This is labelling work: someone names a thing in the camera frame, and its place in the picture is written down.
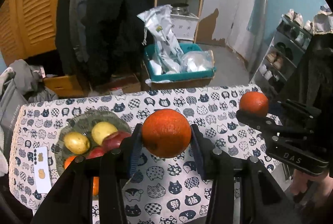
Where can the person's right hand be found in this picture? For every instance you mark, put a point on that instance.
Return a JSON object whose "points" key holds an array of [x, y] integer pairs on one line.
{"points": [[309, 185]]}

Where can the grey jacket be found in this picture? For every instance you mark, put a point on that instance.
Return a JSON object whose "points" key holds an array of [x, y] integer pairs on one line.
{"points": [[78, 5]]}

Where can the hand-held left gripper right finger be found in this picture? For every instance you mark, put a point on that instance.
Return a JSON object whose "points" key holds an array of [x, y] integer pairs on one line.
{"points": [[199, 161]]}

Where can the black jacket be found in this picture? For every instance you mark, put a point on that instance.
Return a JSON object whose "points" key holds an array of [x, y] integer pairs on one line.
{"points": [[63, 31]]}

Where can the dark cloth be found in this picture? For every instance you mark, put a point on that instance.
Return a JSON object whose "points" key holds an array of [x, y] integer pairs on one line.
{"points": [[314, 70]]}

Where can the yellow-green mango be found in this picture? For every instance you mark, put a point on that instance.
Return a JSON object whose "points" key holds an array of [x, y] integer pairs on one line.
{"points": [[76, 143], [104, 132]]}

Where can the clear glass bowl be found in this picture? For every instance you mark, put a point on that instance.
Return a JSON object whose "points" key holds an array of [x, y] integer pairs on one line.
{"points": [[80, 122]]}

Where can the brown cardboard box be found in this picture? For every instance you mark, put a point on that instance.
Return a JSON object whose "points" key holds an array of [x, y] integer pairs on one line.
{"points": [[182, 84]]}

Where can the white patterned plastic bag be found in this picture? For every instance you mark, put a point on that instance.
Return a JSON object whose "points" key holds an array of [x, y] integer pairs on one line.
{"points": [[162, 36]]}

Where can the steel pot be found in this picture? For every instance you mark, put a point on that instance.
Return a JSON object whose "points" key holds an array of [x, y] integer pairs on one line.
{"points": [[179, 9]]}

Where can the long black coat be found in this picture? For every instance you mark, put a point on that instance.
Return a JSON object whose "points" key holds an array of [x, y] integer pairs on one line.
{"points": [[117, 5]]}

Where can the white door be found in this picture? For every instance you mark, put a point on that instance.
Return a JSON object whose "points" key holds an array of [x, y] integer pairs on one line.
{"points": [[244, 5]]}

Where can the white smartphone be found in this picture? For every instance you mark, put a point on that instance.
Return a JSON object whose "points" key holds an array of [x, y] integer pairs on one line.
{"points": [[41, 182]]}

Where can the white patterned box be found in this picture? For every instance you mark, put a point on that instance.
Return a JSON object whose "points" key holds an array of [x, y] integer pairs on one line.
{"points": [[186, 27]]}

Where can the metal shoe rack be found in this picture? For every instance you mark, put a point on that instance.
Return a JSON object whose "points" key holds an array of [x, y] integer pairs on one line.
{"points": [[294, 39]]}

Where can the clear plastic bag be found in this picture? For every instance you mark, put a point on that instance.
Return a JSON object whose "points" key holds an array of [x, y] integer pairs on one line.
{"points": [[196, 61]]}

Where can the wooden louvered wardrobe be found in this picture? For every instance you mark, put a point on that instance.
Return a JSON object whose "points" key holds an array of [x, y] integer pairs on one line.
{"points": [[33, 5]]}

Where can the cat print tablecloth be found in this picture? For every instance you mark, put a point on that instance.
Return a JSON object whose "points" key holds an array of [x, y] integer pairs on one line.
{"points": [[166, 187]]}

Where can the group of shoes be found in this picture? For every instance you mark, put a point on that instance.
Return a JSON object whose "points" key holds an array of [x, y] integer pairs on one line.
{"points": [[279, 57]]}

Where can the red apple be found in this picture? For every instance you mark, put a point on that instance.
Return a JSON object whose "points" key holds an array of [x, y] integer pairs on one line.
{"points": [[115, 139], [96, 153]]}

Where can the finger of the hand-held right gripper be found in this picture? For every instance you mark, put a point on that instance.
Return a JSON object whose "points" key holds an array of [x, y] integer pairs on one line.
{"points": [[299, 113], [262, 123]]}

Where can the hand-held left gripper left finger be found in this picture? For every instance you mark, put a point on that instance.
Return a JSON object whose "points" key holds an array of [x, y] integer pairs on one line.
{"points": [[134, 159]]}

